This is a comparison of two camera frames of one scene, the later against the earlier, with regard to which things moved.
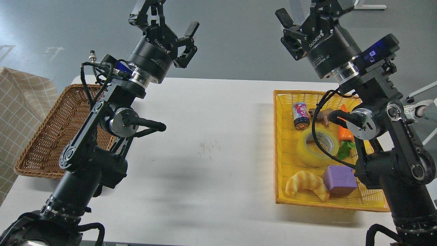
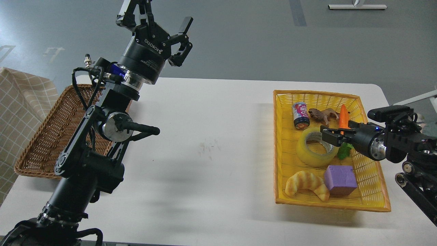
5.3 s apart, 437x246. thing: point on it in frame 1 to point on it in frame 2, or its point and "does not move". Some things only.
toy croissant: x=305 y=180 does not move
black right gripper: x=328 y=47 to x=369 y=139
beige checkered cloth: x=25 y=99 does not move
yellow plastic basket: x=315 y=154 does not move
